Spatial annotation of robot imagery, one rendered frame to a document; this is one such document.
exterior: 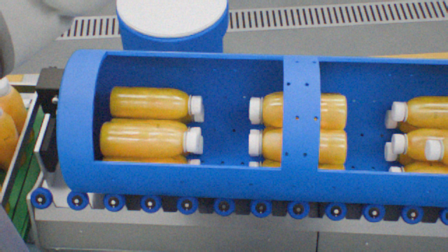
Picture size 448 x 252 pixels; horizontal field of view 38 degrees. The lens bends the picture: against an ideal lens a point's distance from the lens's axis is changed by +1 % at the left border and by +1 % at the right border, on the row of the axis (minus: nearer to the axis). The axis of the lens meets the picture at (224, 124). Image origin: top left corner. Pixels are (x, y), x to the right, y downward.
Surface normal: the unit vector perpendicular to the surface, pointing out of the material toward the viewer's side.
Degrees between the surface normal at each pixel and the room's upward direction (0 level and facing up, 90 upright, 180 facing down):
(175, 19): 0
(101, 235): 70
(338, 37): 0
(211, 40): 90
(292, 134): 45
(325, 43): 0
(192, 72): 94
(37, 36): 105
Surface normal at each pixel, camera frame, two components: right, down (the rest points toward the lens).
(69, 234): -0.06, 0.50
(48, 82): -0.02, -0.65
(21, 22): 0.69, 0.53
